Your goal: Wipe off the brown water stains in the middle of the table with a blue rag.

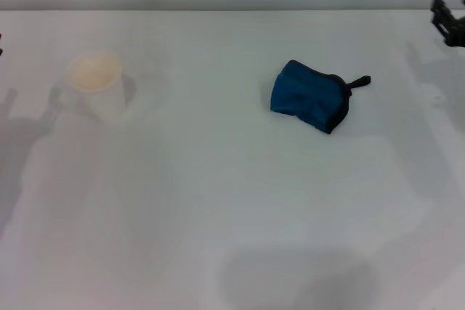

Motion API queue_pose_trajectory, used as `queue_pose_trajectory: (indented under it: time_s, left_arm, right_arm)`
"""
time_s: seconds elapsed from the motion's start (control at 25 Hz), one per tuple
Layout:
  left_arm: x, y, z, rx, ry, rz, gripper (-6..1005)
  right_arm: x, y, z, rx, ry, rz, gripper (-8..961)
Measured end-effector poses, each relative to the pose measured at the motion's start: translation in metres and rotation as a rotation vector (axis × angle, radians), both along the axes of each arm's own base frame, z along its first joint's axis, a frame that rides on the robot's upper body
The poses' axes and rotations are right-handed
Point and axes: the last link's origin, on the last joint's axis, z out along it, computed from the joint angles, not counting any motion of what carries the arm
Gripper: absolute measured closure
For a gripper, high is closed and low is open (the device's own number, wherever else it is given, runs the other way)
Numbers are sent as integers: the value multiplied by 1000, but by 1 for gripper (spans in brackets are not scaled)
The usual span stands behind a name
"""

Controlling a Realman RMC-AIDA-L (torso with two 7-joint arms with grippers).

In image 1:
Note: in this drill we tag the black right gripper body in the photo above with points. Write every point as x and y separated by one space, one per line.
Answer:
457 32

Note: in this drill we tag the white paper cup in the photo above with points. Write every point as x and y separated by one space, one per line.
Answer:
98 85

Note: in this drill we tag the blue rag with black edge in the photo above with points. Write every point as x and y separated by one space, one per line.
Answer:
309 96

